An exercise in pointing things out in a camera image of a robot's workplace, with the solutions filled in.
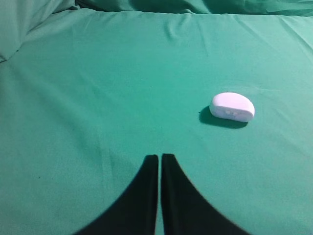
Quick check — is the green table cloth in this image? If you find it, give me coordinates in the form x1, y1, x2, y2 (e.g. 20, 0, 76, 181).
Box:
0, 9, 313, 235

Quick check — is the green backdrop curtain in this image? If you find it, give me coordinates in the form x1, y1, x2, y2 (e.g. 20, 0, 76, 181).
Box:
0, 0, 313, 62

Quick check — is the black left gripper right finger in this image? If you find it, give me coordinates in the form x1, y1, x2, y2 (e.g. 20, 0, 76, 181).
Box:
161, 154, 248, 235

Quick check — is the white bluetooth earphone case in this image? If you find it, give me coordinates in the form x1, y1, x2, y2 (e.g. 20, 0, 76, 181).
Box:
209, 92, 255, 122

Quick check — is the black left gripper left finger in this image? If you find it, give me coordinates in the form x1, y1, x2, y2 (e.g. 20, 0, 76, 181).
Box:
76, 155, 158, 235

